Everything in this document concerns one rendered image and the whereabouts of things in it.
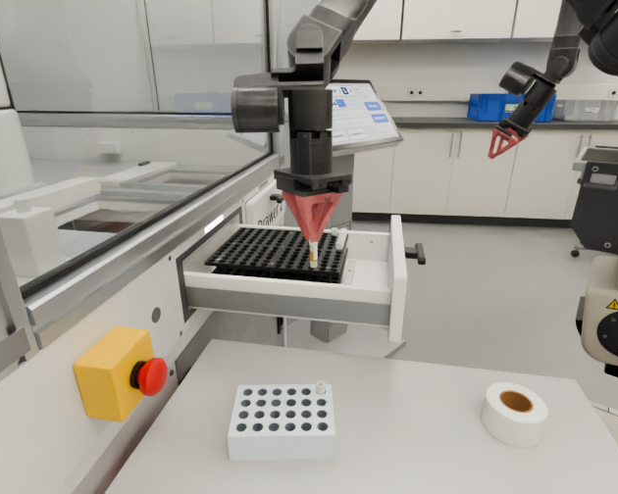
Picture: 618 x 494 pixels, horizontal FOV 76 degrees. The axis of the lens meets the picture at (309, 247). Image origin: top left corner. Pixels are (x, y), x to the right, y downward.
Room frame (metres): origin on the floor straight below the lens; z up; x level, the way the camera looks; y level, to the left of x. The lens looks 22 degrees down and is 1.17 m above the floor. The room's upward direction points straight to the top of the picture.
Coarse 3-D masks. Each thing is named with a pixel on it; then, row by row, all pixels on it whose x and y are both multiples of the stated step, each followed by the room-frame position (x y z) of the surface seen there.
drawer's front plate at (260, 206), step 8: (272, 184) 1.02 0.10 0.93; (264, 192) 0.94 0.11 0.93; (272, 192) 1.00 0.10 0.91; (280, 192) 1.08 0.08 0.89; (256, 200) 0.87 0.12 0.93; (264, 200) 0.93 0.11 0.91; (248, 208) 0.84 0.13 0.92; (256, 208) 0.86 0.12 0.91; (264, 208) 0.92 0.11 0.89; (272, 208) 0.99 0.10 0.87; (280, 208) 1.07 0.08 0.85; (248, 216) 0.84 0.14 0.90; (256, 216) 0.86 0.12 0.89; (264, 216) 0.92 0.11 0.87; (280, 216) 1.07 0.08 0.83; (256, 224) 0.86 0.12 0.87; (264, 224) 0.92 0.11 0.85; (272, 224) 0.99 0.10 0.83
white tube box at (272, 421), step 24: (264, 384) 0.42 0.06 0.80; (288, 384) 0.42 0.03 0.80; (312, 384) 0.42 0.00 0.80; (240, 408) 0.37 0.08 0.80; (264, 408) 0.37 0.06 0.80; (288, 408) 0.37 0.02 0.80; (312, 408) 0.37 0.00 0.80; (240, 432) 0.34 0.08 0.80; (264, 432) 0.34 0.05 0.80; (288, 432) 0.34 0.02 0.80; (312, 432) 0.34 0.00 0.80; (240, 456) 0.33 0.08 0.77; (264, 456) 0.33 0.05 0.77; (288, 456) 0.33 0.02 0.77; (312, 456) 0.33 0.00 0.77
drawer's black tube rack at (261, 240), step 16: (240, 240) 0.69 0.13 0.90; (256, 240) 0.69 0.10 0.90; (272, 240) 0.69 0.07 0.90; (288, 240) 0.69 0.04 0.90; (304, 240) 0.69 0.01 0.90; (320, 240) 0.69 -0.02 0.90; (336, 240) 0.69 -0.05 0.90; (224, 256) 0.61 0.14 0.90; (240, 256) 0.62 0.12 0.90; (256, 256) 0.61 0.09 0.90; (272, 256) 0.61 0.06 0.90; (288, 256) 0.61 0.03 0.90; (304, 256) 0.61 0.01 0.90; (320, 256) 0.61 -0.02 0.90; (224, 272) 0.61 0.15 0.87; (240, 272) 0.61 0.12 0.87; (256, 272) 0.61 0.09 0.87; (272, 272) 0.58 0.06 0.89; (288, 272) 0.61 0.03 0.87; (304, 272) 0.56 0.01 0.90; (320, 272) 0.55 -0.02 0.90
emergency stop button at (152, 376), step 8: (152, 360) 0.34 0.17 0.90; (160, 360) 0.35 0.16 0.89; (144, 368) 0.33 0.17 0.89; (152, 368) 0.33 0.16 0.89; (160, 368) 0.34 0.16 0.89; (144, 376) 0.33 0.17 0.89; (152, 376) 0.33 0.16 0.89; (160, 376) 0.34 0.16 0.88; (144, 384) 0.32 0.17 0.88; (152, 384) 0.33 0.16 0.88; (160, 384) 0.34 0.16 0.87; (144, 392) 0.32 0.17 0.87; (152, 392) 0.33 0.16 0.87
